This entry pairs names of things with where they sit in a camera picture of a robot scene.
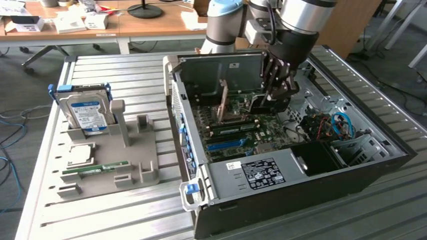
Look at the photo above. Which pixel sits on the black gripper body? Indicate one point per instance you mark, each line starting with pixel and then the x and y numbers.
pixel 293 47

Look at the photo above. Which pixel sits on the grey power supply unit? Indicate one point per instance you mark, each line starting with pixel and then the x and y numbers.
pixel 229 180

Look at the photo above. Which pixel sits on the silver CPU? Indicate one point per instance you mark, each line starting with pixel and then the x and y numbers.
pixel 80 155

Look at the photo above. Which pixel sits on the tape roll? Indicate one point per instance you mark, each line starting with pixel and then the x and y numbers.
pixel 64 3

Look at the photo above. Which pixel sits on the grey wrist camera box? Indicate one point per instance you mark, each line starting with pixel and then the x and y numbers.
pixel 257 31

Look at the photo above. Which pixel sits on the CPU socket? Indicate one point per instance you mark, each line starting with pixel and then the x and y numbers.
pixel 235 118

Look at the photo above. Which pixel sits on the graphics card with black heatsink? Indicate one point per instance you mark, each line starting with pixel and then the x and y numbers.
pixel 257 107

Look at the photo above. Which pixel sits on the low metal disk bay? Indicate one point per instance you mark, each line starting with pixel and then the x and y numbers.
pixel 360 150

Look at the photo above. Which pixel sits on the white paper stack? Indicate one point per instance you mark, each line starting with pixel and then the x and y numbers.
pixel 193 22

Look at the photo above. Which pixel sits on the grey printed parts rack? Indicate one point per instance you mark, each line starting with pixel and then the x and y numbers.
pixel 109 150

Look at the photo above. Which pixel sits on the blue expansion slot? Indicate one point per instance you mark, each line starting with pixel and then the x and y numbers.
pixel 227 144

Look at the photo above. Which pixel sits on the wooden cabinet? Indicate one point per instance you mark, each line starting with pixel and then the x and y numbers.
pixel 353 25

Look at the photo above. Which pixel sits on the grey cup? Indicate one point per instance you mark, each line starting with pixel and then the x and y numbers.
pixel 49 3

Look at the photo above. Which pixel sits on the black monitor stand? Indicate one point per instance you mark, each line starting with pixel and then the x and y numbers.
pixel 144 12

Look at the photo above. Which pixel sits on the black open PC case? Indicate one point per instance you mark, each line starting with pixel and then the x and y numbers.
pixel 300 200

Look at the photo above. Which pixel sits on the white open box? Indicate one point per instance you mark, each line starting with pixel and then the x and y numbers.
pixel 69 23

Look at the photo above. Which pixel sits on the hard disk in blue caddy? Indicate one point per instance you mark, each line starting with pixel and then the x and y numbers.
pixel 84 112

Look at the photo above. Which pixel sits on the black and white box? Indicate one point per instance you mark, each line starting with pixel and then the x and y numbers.
pixel 28 23

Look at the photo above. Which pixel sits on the wooden desk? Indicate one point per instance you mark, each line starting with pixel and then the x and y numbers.
pixel 149 25

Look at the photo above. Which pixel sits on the tall metal disk bay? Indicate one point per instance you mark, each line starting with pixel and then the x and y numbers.
pixel 309 100

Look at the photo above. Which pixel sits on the green motherboard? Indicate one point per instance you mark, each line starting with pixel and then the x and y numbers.
pixel 267 130

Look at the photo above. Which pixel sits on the white labelled box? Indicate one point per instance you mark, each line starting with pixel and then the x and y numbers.
pixel 96 21

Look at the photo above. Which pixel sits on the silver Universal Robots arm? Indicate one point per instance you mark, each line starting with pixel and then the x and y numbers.
pixel 223 25

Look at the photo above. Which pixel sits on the white table frame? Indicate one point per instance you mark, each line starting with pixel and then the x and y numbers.
pixel 404 22

